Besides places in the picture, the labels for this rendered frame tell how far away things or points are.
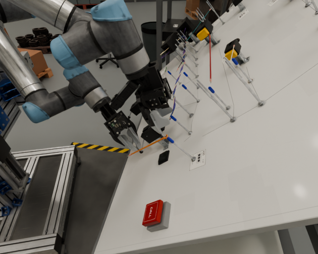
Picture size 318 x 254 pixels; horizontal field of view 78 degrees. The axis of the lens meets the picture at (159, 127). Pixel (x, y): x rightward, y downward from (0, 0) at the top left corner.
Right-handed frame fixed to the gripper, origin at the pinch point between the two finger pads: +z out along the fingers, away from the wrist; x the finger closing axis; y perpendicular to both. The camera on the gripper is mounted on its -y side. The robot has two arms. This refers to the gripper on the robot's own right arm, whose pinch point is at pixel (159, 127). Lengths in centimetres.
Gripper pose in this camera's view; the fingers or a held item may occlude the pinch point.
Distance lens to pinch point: 62.1
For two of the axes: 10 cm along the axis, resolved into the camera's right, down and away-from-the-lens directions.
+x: 1.7, -6.6, 7.3
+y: 9.1, -1.7, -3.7
